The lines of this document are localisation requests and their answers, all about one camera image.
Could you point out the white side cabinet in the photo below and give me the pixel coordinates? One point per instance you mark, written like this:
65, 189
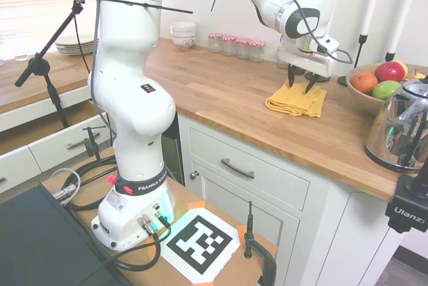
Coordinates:
50, 155

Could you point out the shiny steel kettle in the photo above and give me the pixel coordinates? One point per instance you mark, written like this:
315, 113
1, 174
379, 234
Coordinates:
394, 125

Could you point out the white patterned bowl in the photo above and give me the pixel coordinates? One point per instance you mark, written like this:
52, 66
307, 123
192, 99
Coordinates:
184, 43

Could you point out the round cabinet knob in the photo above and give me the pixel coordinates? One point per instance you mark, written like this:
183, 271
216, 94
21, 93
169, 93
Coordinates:
194, 175

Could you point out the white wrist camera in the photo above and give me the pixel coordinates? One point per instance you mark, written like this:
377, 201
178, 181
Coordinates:
329, 44

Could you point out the white counter cabinet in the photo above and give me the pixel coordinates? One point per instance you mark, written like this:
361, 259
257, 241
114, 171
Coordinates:
317, 232

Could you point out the black controller box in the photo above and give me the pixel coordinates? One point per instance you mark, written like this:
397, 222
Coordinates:
40, 239

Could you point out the clear glass dish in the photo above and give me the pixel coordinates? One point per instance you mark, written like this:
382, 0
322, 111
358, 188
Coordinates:
21, 57

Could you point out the black white marker sheet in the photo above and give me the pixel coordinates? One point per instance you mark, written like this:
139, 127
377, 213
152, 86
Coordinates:
200, 246

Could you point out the black bar clamp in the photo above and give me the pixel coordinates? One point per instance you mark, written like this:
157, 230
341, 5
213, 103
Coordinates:
92, 142
249, 232

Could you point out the green apple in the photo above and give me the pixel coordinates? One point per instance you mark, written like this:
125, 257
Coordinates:
386, 90

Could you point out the yellow fruit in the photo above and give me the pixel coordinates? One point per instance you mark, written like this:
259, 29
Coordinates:
404, 67

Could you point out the orange tape piece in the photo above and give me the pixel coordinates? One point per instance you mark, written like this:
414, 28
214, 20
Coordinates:
196, 204
153, 249
242, 231

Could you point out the black clamp camera stand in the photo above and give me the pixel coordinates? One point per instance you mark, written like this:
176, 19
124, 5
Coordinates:
406, 212

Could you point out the wooden fruit bowl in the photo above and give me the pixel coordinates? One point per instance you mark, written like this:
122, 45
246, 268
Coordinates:
359, 96

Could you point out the orange fruit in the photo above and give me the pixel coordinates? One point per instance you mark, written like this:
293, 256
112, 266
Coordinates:
364, 83

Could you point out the black candle holder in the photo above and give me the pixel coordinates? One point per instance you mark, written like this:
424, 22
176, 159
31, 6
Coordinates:
390, 57
362, 40
323, 79

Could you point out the white taper candle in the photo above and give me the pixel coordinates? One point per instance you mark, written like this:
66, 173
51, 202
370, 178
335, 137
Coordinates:
334, 8
403, 15
372, 5

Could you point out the red apple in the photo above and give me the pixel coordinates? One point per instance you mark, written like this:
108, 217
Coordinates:
389, 71

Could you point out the black boom stand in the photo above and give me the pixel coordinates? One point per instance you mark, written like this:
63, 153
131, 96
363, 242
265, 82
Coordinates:
50, 42

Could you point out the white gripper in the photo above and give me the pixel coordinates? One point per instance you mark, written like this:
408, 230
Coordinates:
301, 62

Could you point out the yellow pear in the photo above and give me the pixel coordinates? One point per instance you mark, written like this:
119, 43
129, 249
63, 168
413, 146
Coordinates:
418, 75

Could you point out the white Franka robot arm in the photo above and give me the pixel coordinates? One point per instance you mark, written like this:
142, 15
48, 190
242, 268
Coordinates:
130, 65

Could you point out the yellow cloth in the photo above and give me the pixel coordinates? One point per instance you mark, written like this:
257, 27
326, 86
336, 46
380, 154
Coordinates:
287, 102

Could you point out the plain white bowl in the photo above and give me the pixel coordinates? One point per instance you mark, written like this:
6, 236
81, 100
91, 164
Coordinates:
183, 28

